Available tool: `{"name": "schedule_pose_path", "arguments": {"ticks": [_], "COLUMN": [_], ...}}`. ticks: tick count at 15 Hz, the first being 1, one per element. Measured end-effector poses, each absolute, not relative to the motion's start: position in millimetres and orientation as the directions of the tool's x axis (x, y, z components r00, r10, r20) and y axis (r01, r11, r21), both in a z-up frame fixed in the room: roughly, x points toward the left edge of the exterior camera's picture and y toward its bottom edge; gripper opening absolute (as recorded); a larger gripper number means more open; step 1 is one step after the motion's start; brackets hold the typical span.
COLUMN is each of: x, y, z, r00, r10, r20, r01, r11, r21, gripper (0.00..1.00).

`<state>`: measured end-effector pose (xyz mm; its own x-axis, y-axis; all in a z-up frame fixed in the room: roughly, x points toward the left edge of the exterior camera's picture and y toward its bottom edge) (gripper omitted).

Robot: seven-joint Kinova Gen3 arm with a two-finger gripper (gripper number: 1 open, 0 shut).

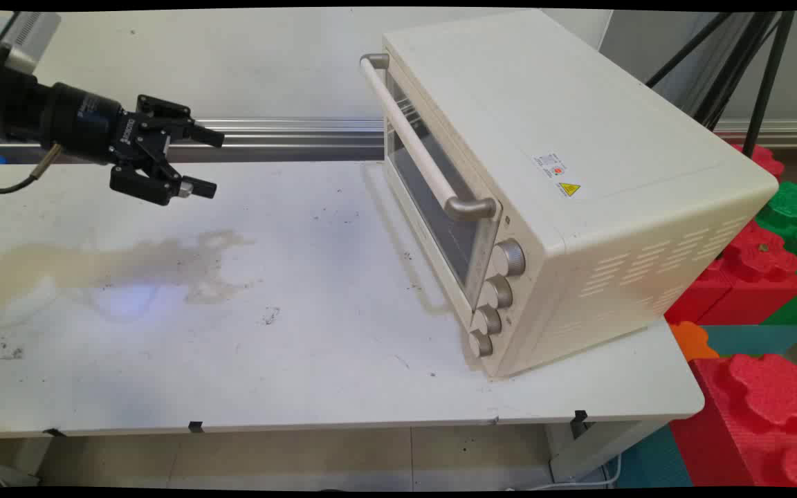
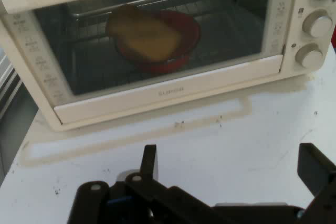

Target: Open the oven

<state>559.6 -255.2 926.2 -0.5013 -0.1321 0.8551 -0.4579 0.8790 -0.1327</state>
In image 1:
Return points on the small red foam block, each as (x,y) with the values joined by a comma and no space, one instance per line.
(765,159)

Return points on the white table leg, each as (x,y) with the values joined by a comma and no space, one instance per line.
(592,449)

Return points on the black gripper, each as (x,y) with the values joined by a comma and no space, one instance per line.
(84,124)

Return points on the aluminium rail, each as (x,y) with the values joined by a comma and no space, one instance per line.
(288,131)

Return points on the white label sticker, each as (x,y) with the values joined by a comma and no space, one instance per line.
(549,165)

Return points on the orange foam piece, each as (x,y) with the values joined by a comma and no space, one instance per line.
(694,341)

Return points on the teal foam mat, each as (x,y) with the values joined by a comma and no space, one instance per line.
(758,339)

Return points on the large silver oven knob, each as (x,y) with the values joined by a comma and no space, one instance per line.
(509,258)

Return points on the black tripod legs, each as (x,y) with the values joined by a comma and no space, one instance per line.
(762,83)

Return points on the large red foam block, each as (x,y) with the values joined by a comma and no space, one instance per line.
(758,415)

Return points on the cream toaster oven body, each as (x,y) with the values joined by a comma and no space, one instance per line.
(578,138)

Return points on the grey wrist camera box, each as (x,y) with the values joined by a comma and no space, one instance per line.
(32,34)

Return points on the green foam block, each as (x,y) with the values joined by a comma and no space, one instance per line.
(796,214)

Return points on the black table edge clip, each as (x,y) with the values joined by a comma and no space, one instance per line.
(56,433)
(196,426)
(580,416)

